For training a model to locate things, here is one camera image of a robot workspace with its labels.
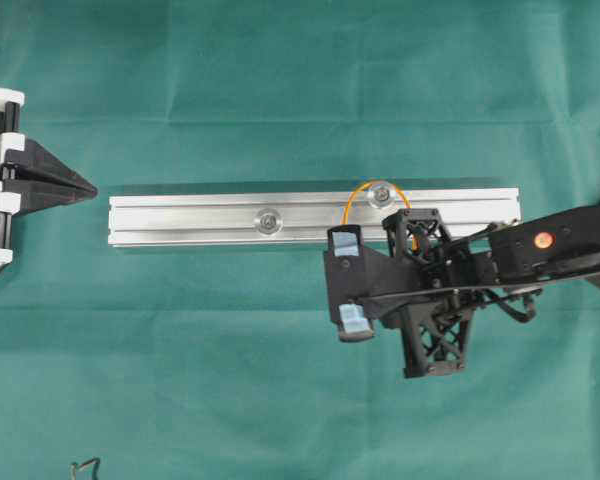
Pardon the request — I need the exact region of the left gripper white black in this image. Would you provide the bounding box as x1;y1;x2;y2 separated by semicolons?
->
0;88;98;265

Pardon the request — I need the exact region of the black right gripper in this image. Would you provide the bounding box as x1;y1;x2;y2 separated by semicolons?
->
382;209;498;378

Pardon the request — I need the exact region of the yellow rubber band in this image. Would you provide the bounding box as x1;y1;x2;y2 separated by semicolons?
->
341;180;413;225

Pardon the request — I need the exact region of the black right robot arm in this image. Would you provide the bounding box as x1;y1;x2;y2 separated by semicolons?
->
378;205;600;378

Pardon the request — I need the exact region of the upper metal pulley shaft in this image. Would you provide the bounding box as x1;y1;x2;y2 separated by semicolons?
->
366;181;396;209

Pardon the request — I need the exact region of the metal pulley shaft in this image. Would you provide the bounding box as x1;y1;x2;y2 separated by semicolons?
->
366;181;396;209
254;208;283;236

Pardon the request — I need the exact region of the lower metal pulley shaft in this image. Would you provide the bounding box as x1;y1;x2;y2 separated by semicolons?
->
254;208;283;236

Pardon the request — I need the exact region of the green table cloth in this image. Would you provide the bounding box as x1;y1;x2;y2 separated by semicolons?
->
0;1;600;479

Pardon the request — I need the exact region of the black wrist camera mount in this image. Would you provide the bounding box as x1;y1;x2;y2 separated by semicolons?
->
323;225;422;343

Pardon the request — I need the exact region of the aluminium extrusion rail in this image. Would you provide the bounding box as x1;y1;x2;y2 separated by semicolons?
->
108;188;522;247

